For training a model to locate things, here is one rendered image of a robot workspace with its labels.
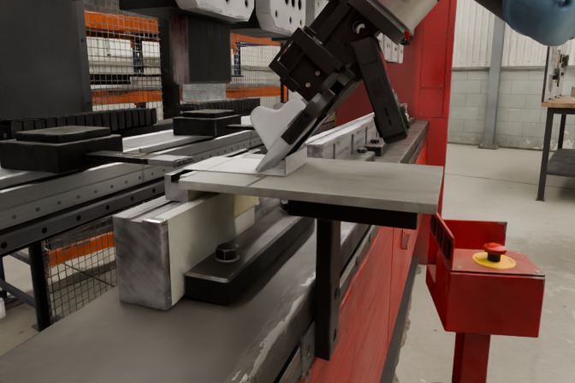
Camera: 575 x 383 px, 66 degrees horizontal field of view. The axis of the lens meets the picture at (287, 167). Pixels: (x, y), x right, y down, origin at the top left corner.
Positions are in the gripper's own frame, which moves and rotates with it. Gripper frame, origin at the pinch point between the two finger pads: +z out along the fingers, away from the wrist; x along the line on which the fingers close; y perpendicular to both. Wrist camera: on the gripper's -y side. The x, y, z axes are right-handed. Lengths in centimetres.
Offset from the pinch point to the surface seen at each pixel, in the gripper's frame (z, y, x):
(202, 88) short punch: -0.5, 12.8, 0.5
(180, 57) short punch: -3.0, 15.2, 4.6
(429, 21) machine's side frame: -40, 14, -215
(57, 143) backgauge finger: 17.7, 23.2, 3.5
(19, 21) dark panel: 23, 58, -20
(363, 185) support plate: -6.6, -8.8, 5.2
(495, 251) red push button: -3.8, -36.0, -32.4
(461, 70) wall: -59, -39, -756
